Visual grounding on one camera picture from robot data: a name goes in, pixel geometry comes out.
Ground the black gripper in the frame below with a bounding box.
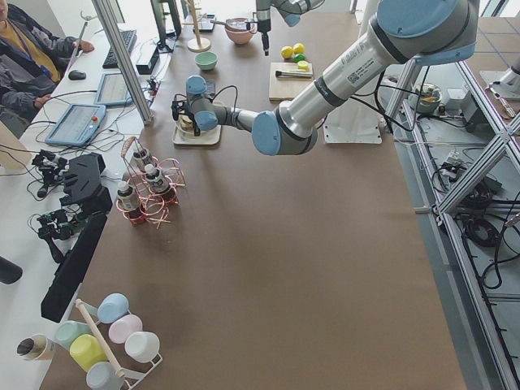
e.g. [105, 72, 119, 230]
[171, 93, 191, 121]
[259, 19, 271, 56]

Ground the bread slice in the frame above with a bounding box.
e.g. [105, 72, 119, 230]
[179, 115, 193, 128]

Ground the white plate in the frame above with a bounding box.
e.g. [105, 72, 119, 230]
[172, 115, 221, 145]

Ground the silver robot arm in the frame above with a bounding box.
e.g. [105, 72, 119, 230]
[171, 1, 479, 155]
[255, 0, 323, 56]

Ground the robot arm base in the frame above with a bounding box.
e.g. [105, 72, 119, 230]
[479, 58, 519, 94]

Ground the cream rabbit tray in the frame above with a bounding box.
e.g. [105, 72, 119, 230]
[172, 125, 222, 146]

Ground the yellow lemon lower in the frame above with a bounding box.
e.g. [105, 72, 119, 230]
[280, 46, 293, 59]

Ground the yellow lemon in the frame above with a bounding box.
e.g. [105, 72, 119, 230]
[292, 42, 306, 54]
[280, 46, 293, 59]

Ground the steel muddler black tip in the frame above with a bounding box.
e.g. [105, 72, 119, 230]
[275, 70, 313, 78]

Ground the green lime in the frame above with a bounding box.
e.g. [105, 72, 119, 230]
[293, 53, 306, 63]

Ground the yellow lemon upper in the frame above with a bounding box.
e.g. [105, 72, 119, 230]
[292, 42, 306, 54]

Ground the half lemon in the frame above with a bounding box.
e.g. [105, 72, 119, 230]
[297, 60, 309, 71]

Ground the wooden cutting board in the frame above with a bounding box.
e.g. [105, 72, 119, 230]
[268, 62, 314, 102]

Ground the pink bowl with ice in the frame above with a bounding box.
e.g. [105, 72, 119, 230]
[224, 17, 258, 45]

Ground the grey folded cloth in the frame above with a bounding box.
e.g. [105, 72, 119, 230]
[206, 80, 216, 95]

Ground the steel ice scoop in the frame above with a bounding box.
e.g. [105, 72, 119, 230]
[211, 18, 253, 32]

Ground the green bowl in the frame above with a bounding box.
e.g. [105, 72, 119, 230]
[194, 51, 218, 72]

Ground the dark drink bottle upper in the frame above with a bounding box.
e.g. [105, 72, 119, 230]
[132, 149, 154, 173]

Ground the dark drink bottle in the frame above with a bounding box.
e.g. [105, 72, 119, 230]
[145, 163, 175, 204]
[132, 149, 154, 173]
[117, 180, 140, 222]

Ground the wooden cup tree stand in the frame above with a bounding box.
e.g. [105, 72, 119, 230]
[184, 0, 211, 53]

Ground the blue teach pendant upper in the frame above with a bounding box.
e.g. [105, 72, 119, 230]
[94, 73, 132, 107]

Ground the blue teach pendant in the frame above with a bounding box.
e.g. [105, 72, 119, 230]
[94, 73, 132, 107]
[45, 104, 106, 146]

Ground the dark drink bottle lower left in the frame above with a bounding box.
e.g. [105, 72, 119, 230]
[145, 163, 175, 204]

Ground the black keyboard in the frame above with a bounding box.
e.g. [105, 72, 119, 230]
[101, 29, 138, 70]

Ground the blue teach pendant lower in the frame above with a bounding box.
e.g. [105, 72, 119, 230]
[45, 104, 106, 146]

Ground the dark drink bottle lower right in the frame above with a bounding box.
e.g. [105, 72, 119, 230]
[117, 180, 140, 222]

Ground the black computer mouse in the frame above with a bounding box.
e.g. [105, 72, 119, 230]
[67, 70, 86, 80]

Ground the black gripper stand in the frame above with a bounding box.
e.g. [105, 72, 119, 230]
[60, 153, 113, 216]

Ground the seated person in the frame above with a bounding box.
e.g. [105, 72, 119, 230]
[1, 1, 94, 121]

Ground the pink cup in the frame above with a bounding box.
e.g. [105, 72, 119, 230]
[108, 314, 143, 344]

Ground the black long bar box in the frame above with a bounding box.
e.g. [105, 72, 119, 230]
[41, 212, 107, 323]

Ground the white cup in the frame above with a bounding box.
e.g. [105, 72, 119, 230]
[124, 331, 160, 363]

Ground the pale green cup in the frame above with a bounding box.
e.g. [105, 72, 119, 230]
[54, 320, 92, 350]

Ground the yellow cup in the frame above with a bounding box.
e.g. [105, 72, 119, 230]
[69, 334, 108, 372]

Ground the white cup rack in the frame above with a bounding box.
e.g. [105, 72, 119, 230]
[75, 299, 163, 389]

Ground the grey blue cup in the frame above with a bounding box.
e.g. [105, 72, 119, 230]
[86, 362, 124, 390]

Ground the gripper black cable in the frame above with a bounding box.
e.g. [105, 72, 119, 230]
[206, 84, 239, 109]

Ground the copper wire bottle rack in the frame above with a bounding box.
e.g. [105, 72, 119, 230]
[115, 136, 186, 227]

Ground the aluminium frame post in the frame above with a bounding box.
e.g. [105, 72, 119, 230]
[92, 0, 153, 125]

